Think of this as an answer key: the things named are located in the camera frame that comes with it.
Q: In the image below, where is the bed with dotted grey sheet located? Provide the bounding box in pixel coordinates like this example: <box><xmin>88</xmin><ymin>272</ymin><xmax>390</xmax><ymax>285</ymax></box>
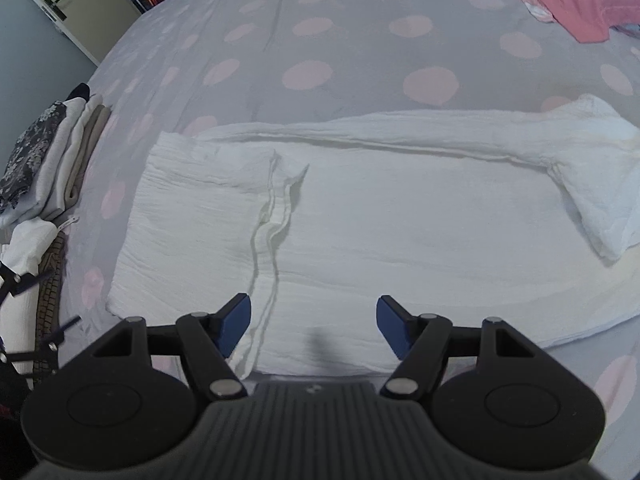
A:
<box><xmin>60</xmin><ymin>0</ymin><xmax>640</xmax><ymax>480</ymax></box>

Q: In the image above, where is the white folded garment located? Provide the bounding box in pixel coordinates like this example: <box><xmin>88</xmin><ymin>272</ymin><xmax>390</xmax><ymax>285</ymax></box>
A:
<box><xmin>0</xmin><ymin>217</ymin><xmax>78</xmax><ymax>361</ymax></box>

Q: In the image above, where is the beige folded garment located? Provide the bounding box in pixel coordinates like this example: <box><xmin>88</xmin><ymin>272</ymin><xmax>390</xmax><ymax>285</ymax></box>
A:
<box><xmin>65</xmin><ymin>105</ymin><xmax>113</xmax><ymax>208</ymax></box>

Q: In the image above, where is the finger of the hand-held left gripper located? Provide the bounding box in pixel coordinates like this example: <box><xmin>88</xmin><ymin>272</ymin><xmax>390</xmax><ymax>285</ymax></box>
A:
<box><xmin>0</xmin><ymin>260</ymin><xmax>57</xmax><ymax>298</ymax></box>
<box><xmin>0</xmin><ymin>316</ymin><xmax>82</xmax><ymax>367</ymax></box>

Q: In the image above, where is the white crinkled garment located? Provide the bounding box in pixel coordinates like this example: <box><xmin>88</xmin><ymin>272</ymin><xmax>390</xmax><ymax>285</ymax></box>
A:
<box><xmin>106</xmin><ymin>92</ymin><xmax>640</xmax><ymax>378</ymax></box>

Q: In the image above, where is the light grey folded garment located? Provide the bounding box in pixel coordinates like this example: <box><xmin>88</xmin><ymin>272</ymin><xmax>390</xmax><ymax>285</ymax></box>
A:
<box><xmin>0</xmin><ymin>95</ymin><xmax>103</xmax><ymax>228</ymax></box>

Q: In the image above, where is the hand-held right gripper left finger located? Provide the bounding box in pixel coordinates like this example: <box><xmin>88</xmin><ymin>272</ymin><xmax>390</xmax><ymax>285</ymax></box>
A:
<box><xmin>92</xmin><ymin>292</ymin><xmax>252</xmax><ymax>402</ymax></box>

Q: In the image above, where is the beige door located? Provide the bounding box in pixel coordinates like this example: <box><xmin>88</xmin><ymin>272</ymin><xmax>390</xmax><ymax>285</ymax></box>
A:
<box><xmin>10</xmin><ymin>0</ymin><xmax>146</xmax><ymax>63</ymax></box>

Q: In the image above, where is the brown knit garment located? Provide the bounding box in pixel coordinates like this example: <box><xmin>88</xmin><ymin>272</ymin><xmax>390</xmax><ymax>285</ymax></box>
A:
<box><xmin>32</xmin><ymin>230</ymin><xmax>68</xmax><ymax>391</ymax></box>

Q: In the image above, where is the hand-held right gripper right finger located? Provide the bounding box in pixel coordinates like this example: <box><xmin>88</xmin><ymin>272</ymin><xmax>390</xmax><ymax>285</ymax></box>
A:
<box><xmin>376</xmin><ymin>295</ymin><xmax>538</xmax><ymax>402</ymax></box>

